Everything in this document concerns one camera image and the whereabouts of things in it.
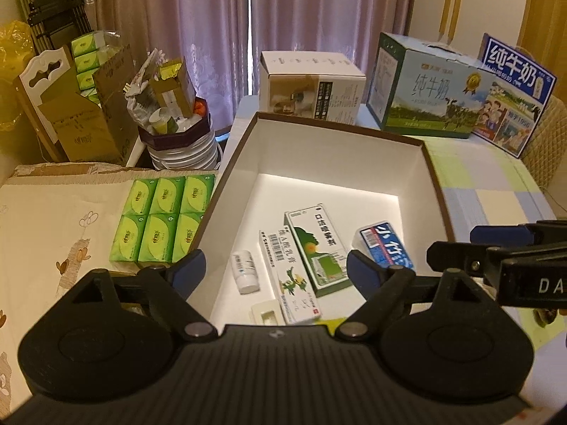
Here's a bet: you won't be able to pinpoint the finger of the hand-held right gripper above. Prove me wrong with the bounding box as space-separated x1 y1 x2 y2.
470 219 567 249
426 241 503 283

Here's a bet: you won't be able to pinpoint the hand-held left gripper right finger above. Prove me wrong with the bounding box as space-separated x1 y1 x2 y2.
336 249 511 342

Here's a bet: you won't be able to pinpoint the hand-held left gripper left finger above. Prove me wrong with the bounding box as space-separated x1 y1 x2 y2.
39 249 221 343

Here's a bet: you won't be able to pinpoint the green white medicine box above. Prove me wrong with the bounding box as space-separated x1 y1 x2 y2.
283 204 355 298

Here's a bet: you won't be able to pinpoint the small white bottle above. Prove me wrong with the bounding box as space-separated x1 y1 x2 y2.
231 250 260 295

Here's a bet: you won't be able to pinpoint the small white medicine box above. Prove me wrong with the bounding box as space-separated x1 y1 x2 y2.
258 226 322 326

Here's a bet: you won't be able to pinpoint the large white box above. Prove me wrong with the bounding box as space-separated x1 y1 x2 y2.
188 112 455 324

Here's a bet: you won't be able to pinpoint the block of six tissue packets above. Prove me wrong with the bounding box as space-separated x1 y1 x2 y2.
108 175 218 266

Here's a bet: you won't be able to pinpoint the beige quilted chair cover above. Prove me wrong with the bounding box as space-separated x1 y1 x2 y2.
520 106 567 196

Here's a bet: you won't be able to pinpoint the striped trash bin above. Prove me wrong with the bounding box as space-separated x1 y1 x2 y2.
137 97 218 171

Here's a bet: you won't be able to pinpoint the blue milk carton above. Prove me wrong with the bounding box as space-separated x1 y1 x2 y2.
470 33 556 159

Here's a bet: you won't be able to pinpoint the small white cup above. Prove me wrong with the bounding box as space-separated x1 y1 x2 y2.
148 108 171 136

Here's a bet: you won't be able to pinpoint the green milk carton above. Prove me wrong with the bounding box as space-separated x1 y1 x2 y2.
365 32 497 139

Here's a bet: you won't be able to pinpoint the brown cardboard carton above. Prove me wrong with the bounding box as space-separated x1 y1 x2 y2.
38 44 138 164

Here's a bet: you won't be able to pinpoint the gold green carton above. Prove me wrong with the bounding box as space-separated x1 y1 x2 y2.
148 57 198 116

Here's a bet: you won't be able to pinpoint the crumpled silver wrapper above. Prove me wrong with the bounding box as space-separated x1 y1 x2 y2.
124 49 167 125

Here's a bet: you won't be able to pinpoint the white cardboard box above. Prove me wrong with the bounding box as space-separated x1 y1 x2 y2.
258 51 367 127

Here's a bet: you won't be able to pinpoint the wooden door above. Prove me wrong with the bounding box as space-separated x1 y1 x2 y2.
516 0 567 80

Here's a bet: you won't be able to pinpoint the pile of green tissue packs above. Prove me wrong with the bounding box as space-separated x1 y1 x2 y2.
71 31 120 102

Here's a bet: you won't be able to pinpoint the white chair back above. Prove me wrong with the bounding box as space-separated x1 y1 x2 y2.
12 46 78 162

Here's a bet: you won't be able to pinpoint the purple lace curtain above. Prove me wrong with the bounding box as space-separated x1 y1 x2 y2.
73 0 419 129

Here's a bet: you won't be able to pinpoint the yellow plastic bag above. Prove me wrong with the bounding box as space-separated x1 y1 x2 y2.
0 20 34 129

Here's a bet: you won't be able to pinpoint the black folding chairs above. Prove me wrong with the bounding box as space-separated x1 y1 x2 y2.
13 0 91 51

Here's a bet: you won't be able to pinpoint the wooden door handle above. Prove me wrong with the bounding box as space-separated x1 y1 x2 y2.
439 0 453 45
448 0 464 49

